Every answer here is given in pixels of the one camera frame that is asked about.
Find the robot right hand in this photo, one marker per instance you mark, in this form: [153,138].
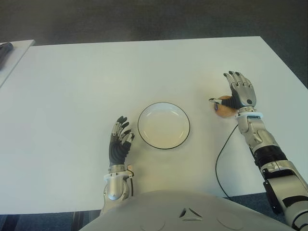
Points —
[243,92]

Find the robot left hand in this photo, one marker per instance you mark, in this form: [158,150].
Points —
[118,151]

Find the yellow-red apple with sticker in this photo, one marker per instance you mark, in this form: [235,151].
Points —
[225,111]

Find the robot right arm silver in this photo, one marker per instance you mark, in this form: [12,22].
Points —
[269,154]

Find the white plate black rim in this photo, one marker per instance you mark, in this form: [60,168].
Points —
[164,126]

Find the grey robot torso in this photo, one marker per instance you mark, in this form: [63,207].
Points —
[183,216]

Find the dark device on side table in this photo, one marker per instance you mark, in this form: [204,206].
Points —
[4,53]

